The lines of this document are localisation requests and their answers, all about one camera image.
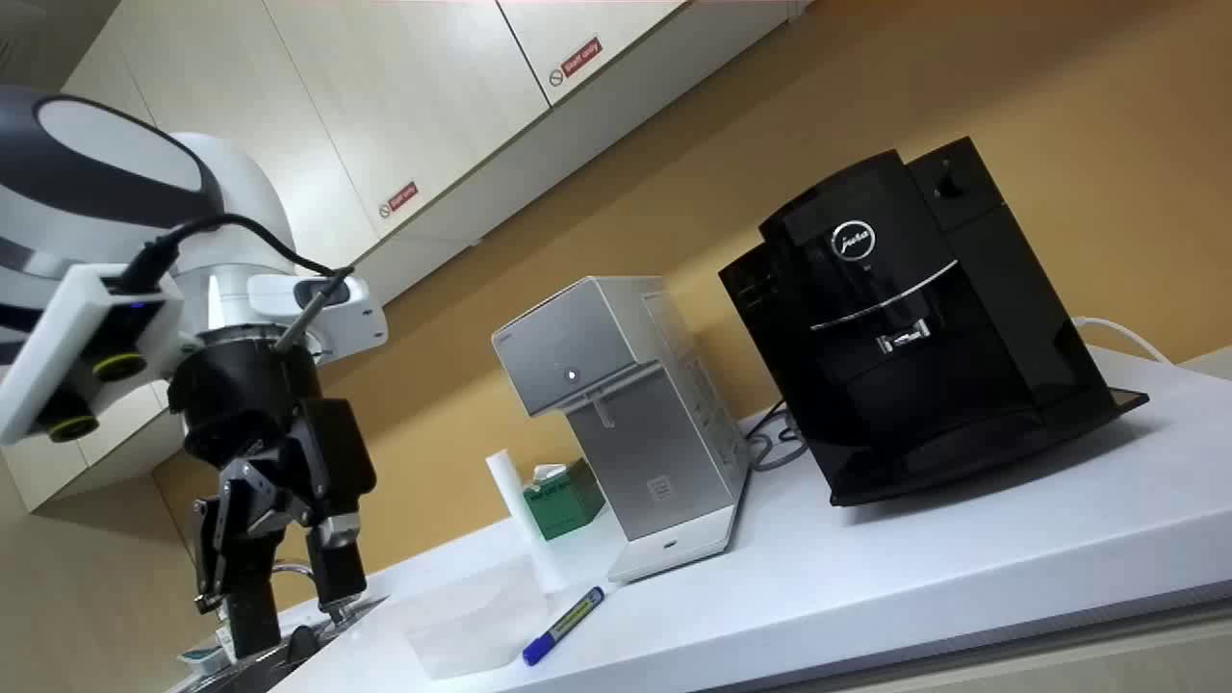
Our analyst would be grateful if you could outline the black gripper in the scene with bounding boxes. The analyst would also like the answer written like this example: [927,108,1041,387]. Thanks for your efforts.
[169,335,382,663]

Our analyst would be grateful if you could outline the green tissue box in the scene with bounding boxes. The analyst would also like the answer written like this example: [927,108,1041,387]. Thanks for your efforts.
[520,460,609,542]

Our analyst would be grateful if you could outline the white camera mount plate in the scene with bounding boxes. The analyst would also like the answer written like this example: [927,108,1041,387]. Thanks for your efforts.
[0,261,172,452]

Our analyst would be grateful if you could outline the black coffee machine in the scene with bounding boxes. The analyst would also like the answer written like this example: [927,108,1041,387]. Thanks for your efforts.
[718,135,1152,510]

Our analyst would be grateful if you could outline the white power cable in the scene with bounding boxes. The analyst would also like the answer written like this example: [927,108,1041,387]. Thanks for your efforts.
[1070,313,1180,370]

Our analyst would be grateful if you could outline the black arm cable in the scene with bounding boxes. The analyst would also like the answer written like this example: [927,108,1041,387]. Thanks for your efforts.
[121,207,360,357]

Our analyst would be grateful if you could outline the blue capped marker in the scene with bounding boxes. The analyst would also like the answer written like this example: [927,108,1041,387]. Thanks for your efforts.
[520,583,609,669]

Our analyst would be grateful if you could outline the black stereo wrist camera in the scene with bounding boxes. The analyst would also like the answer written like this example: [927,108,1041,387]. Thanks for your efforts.
[35,344,156,446]

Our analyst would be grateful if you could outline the beige wall cabinet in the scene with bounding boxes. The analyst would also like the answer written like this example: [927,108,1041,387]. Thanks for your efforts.
[0,0,821,518]

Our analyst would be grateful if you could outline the black power cables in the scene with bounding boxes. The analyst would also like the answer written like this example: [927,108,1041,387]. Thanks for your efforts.
[740,398,817,475]

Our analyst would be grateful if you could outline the white paper roll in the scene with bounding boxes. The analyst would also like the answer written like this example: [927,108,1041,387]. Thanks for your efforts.
[482,446,572,595]

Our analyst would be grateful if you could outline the silver water dispenser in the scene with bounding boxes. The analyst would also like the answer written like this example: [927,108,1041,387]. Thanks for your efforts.
[491,275,755,589]

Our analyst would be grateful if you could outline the red cabinet label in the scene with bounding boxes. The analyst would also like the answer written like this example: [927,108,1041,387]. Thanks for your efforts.
[375,176,424,222]
[549,35,609,88]

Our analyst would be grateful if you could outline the steel sink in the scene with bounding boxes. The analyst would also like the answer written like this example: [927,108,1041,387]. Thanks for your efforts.
[169,601,389,693]

